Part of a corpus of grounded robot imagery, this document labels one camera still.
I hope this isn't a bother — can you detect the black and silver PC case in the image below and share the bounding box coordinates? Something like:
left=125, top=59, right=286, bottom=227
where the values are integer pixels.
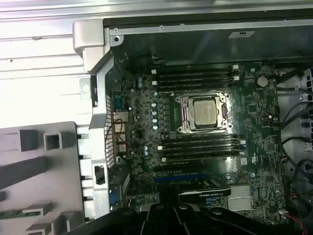
left=72, top=17, right=313, bottom=235

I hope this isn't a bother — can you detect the green RAM stick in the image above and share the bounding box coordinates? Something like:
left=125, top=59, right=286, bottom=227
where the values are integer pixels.
left=0, top=210, right=53, bottom=219

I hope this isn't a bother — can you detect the CPU socket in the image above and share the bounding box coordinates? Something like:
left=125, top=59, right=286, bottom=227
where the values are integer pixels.
left=174, top=93, right=232, bottom=134

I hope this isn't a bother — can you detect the grey parts rack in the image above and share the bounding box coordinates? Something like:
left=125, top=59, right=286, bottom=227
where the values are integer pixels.
left=0, top=121, right=83, bottom=235

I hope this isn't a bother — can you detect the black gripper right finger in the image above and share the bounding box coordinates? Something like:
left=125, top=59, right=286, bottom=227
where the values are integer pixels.
left=174, top=204, right=308, bottom=235

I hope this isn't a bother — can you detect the green motherboard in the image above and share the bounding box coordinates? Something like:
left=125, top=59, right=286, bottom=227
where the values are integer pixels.
left=110, top=52, right=288, bottom=221

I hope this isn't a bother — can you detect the black expansion slot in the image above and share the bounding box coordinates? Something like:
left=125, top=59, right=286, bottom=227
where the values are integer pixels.
left=153, top=165, right=203, bottom=173

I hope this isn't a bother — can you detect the wire locking lever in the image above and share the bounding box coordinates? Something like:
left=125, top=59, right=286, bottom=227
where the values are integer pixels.
left=188, top=90, right=229, bottom=98
left=182, top=128, right=232, bottom=135

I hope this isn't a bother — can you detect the silver finned chipset heatsink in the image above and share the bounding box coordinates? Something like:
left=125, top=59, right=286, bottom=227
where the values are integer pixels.
left=227, top=185, right=254, bottom=212

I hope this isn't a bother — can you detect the black graphics card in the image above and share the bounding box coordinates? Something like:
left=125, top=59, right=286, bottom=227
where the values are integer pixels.
left=171, top=178, right=232, bottom=204

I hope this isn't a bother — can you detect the metal socket cover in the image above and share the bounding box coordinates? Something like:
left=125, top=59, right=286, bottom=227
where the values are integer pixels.
left=181, top=95, right=229, bottom=131

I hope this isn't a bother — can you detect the black RAM slot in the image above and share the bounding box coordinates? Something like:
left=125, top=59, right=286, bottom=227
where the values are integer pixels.
left=157, top=141, right=246, bottom=152
left=160, top=151, right=246, bottom=163
left=151, top=63, right=239, bottom=74
left=154, top=80, right=239, bottom=91
left=161, top=136, right=246, bottom=146
left=151, top=74, right=240, bottom=86
left=154, top=69, right=239, bottom=80
left=161, top=147, right=246, bottom=158

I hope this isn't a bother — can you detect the silver CPU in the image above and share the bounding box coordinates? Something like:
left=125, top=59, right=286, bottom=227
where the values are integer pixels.
left=193, top=99, right=222, bottom=128

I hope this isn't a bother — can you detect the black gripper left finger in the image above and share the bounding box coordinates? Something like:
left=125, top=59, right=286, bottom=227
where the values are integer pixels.
left=69, top=202, right=175, bottom=235

